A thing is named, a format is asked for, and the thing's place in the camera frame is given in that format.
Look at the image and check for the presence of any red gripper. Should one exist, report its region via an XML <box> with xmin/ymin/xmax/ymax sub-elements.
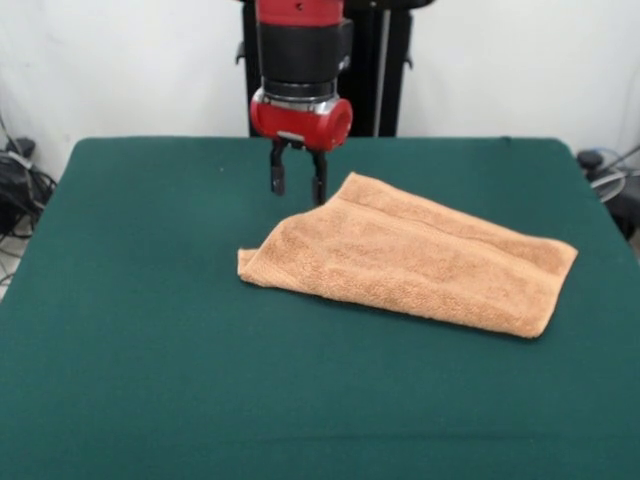
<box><xmin>249</xmin><ymin>88</ymin><xmax>355</xmax><ymax>208</ymax></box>

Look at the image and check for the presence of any orange terry towel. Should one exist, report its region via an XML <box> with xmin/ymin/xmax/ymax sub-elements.
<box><xmin>237</xmin><ymin>171</ymin><xmax>580</xmax><ymax>341</ymax></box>

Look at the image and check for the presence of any dark green table cloth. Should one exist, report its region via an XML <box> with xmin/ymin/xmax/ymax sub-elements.
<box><xmin>0</xmin><ymin>137</ymin><xmax>640</xmax><ymax>480</ymax></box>

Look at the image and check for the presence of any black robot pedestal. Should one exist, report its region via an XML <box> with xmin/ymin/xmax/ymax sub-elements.
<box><xmin>234</xmin><ymin>0</ymin><xmax>436</xmax><ymax>139</ymax></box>

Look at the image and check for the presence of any black cable tangle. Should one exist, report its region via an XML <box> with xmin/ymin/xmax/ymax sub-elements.
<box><xmin>0</xmin><ymin>137</ymin><xmax>59</xmax><ymax>241</ymax></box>

